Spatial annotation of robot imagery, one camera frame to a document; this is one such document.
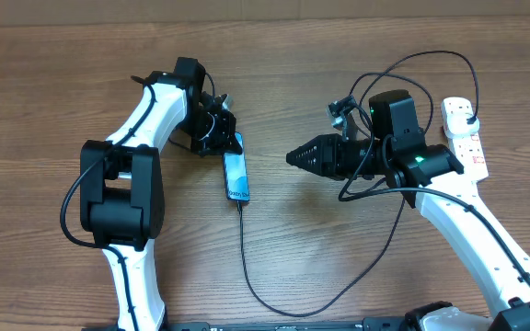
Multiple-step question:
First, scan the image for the white power strip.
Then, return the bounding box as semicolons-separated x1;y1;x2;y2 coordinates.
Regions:
441;97;489;183

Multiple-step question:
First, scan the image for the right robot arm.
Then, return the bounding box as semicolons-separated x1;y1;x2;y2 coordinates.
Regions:
286;89;530;330

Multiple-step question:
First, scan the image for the black USB charging cable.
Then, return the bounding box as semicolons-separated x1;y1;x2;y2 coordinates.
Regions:
236;50;480;318

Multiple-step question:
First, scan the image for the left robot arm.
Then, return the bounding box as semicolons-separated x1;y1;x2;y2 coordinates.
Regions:
71;57;243;330

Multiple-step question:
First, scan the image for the Samsung Galaxy smartphone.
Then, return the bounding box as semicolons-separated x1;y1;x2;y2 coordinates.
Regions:
223;132;250;202

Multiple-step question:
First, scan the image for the white charger plug adapter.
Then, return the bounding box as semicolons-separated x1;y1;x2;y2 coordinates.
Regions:
444;113;480;139

